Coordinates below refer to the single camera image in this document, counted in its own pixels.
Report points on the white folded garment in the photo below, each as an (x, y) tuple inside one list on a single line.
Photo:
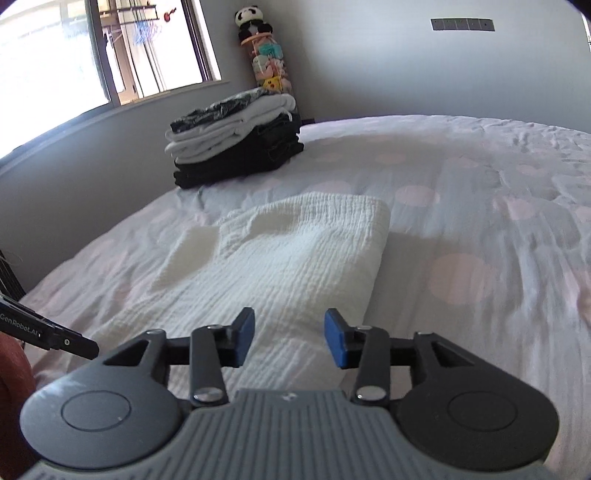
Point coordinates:
[(217, 136)]

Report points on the person's left forearm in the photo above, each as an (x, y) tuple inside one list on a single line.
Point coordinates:
[(11, 374)]

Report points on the panda plush toy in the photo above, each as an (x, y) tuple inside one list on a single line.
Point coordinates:
[(249, 21)]

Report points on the white crinkled garment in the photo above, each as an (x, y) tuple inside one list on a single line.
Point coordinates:
[(286, 267)]

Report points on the polka dot bed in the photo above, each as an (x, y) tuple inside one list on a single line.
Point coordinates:
[(461, 230)]

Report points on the black folded clothes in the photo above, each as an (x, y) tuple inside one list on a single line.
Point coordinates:
[(240, 161)]

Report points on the grey wall switch strip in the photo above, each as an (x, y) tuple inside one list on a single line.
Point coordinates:
[(462, 24)]

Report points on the clothes drying rack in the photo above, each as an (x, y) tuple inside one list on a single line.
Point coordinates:
[(138, 23)]

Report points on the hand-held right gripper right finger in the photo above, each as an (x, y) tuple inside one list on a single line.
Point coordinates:
[(334, 339)]

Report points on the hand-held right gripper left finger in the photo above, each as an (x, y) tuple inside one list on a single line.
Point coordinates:
[(244, 337)]

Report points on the dark blue folded garment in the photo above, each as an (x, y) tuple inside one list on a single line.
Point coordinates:
[(279, 127)]

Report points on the window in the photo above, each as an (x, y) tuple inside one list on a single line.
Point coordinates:
[(69, 55)]

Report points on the grey patterned folded cloth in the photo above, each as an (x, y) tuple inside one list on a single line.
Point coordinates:
[(212, 110)]

